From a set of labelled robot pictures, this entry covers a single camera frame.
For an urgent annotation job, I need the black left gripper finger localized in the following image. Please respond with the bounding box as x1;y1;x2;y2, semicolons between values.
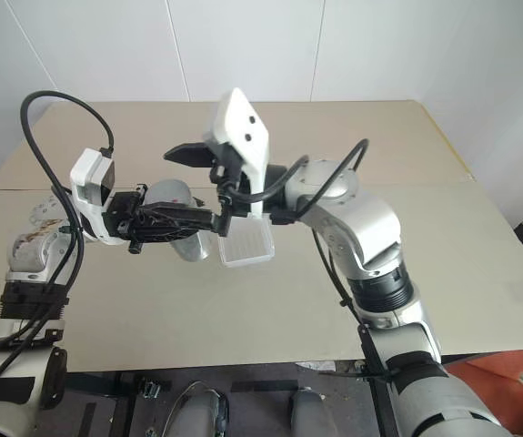
140;204;215;220
136;220;216;245

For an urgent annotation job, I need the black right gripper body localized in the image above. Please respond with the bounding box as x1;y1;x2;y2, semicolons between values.
210;143;249;218

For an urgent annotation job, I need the dark rounded shape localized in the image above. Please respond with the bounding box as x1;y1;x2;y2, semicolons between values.
287;386;328;437

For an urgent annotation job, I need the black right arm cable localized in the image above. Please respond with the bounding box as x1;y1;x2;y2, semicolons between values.
217;137;401;381

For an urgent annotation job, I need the orange cloth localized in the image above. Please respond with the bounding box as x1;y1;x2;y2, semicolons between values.
442;348;523;437

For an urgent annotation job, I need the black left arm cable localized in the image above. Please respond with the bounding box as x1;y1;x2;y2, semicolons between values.
0;90;116;365

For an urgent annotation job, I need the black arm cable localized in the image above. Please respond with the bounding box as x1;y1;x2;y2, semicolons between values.
217;137;401;381
0;90;116;365

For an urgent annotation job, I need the grey jar lid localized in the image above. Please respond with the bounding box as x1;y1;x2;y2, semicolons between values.
145;178;194;211

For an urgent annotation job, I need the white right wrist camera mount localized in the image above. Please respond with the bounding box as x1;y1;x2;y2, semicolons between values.
202;88;271;218

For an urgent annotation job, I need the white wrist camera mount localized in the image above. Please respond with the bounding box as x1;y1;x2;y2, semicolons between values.
202;88;271;218
69;147;128;248

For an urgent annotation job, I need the silver jar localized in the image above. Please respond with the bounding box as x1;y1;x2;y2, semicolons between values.
168;229;216;264

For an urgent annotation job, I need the clear plastic box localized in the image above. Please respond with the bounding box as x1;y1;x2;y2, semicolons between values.
217;213;275;269

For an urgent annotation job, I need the small metal clamp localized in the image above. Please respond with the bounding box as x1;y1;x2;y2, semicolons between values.
137;377;174;400

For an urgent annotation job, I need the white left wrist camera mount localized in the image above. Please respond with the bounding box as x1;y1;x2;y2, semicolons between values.
69;147;128;248

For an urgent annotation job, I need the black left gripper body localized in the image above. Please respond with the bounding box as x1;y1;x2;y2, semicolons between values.
103;183;149;255

